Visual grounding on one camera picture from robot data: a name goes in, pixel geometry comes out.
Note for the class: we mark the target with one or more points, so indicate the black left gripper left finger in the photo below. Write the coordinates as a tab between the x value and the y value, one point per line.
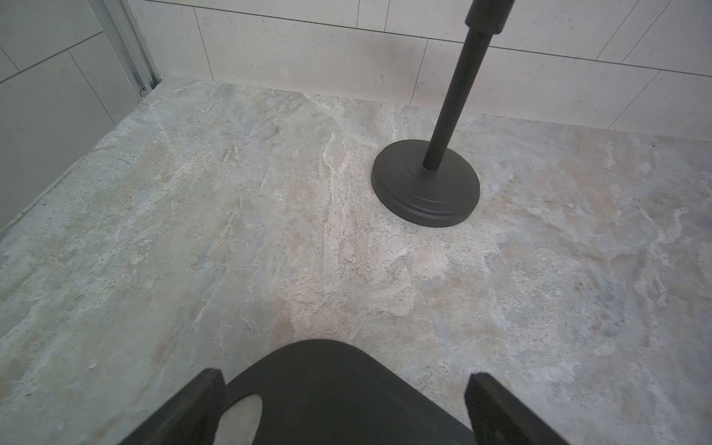
191	416

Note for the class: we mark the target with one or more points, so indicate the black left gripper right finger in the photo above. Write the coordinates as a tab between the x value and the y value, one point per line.
497	416

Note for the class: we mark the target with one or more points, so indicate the black cutting board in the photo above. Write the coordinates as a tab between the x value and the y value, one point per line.
322	391

